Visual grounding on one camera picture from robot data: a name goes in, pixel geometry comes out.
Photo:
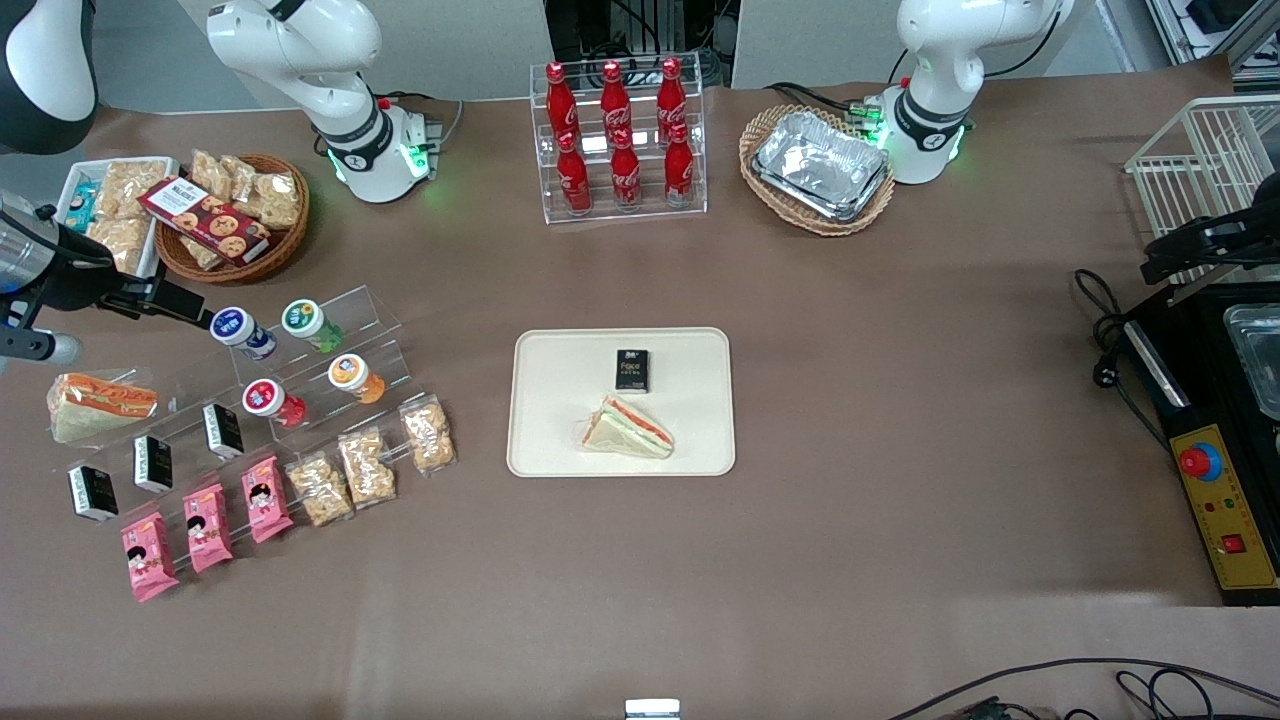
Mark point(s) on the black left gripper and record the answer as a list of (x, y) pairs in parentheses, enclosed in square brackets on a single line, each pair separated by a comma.
[(1203, 241)]

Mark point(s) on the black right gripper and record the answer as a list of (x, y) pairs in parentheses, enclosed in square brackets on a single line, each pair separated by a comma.
[(78, 279)]

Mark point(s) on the green gum bottle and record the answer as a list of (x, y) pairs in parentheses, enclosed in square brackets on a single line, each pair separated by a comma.
[(305, 320)]

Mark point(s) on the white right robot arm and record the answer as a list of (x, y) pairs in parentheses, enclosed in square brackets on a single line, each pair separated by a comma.
[(300, 60)]

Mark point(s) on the blue gum bottle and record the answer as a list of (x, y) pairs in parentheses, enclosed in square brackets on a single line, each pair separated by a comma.
[(235, 328)]

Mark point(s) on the red gum bottle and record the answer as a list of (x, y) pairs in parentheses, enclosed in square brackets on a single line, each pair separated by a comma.
[(265, 398)]

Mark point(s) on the orange gum bottle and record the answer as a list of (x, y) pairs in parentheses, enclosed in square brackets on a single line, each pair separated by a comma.
[(350, 372)]

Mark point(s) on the aluminium foil tray stack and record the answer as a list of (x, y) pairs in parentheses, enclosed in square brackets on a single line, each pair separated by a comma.
[(820, 165)]

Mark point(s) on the beige serving tray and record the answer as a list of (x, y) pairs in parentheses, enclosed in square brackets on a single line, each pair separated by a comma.
[(560, 420)]

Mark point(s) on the clear pack of beige crackers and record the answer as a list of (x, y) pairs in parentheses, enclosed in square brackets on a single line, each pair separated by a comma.
[(429, 436), (242, 177), (320, 490), (367, 468), (200, 255), (120, 242), (275, 200), (210, 173), (130, 187)]

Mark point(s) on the red cookie box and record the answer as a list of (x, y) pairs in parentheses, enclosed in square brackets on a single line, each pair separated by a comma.
[(205, 220)]

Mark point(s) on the clear acrylic stepped stand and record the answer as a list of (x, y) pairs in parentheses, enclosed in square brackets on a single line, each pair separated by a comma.
[(185, 415), (340, 310)]

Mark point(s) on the dark brown wicker basket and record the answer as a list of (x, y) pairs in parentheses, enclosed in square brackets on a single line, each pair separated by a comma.
[(285, 245)]

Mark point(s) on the wrapped sandwich with orange filling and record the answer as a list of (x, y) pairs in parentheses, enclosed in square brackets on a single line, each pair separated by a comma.
[(100, 405)]

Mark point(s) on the small black box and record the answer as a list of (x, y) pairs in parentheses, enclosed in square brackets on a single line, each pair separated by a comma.
[(92, 493), (153, 464), (632, 370), (224, 431)]

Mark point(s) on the metal container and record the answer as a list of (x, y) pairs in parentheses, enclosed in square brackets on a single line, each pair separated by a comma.
[(1260, 360)]

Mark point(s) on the blue snack packet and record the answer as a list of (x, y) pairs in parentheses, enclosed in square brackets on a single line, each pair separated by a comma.
[(82, 207)]

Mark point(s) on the black machine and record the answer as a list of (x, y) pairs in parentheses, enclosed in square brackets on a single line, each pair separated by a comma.
[(1200, 400)]

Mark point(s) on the white rectangular bin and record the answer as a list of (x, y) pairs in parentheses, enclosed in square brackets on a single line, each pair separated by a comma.
[(75, 175)]

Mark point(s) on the red emergency stop button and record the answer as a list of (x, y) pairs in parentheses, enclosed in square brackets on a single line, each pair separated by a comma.
[(1198, 461)]

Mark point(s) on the pink snack pack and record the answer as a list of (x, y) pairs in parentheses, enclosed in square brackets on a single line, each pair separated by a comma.
[(208, 528), (267, 500), (149, 558)]

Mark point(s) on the yellow control panel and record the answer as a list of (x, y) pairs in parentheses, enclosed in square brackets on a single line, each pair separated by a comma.
[(1235, 520)]

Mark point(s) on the red cola bottle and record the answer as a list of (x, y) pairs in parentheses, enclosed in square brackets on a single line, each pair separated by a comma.
[(560, 100), (626, 175), (671, 95), (574, 180), (614, 98), (679, 170)]

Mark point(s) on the light wicker basket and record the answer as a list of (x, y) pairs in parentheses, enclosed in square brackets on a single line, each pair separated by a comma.
[(765, 130)]

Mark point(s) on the triangular wrapped sandwich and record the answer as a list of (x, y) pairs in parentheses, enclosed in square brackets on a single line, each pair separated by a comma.
[(625, 432)]

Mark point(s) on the clear acrylic bottle rack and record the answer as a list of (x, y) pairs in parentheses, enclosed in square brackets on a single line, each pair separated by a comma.
[(645, 210)]

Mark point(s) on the small white device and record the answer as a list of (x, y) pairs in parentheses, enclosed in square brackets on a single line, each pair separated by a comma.
[(652, 710)]

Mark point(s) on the aluminium frame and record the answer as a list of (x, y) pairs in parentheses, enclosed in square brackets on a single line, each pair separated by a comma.
[(1200, 25)]

